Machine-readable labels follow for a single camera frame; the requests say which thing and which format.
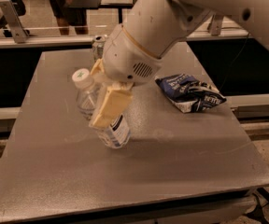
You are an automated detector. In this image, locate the standing person in shorts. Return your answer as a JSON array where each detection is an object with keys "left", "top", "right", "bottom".
[{"left": 50, "top": 0, "right": 89, "bottom": 35}]

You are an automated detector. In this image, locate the clear plastic water bottle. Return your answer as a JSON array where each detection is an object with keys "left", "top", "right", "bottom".
[{"left": 72, "top": 68, "right": 130, "bottom": 149}]

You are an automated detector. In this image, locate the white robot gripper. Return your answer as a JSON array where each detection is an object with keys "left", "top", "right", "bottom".
[{"left": 89, "top": 24, "right": 163, "bottom": 129}]

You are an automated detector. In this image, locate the blue white chip bag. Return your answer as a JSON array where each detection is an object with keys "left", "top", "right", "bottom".
[{"left": 155, "top": 74, "right": 227, "bottom": 113}]

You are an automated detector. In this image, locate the left metal barrier bracket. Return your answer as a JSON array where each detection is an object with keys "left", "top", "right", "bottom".
[{"left": 0, "top": 0, "right": 28, "bottom": 44}]

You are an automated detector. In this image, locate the metal barrier rail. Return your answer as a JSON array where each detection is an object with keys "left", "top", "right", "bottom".
[{"left": 0, "top": 28, "right": 251, "bottom": 49}]

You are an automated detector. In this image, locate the silver green soda can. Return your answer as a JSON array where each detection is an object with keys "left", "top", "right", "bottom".
[{"left": 92, "top": 35, "right": 108, "bottom": 61}]

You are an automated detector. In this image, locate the right metal barrier bracket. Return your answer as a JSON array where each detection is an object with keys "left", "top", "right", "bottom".
[{"left": 207, "top": 14, "right": 224, "bottom": 36}]

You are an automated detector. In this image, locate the metal barrier bracket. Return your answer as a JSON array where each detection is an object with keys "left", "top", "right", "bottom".
[
  {"left": 0, "top": 0, "right": 28, "bottom": 44},
  {"left": 207, "top": 14, "right": 224, "bottom": 36}
]

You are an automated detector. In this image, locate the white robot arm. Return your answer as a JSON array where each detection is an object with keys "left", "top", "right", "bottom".
[{"left": 90, "top": 0, "right": 269, "bottom": 128}]

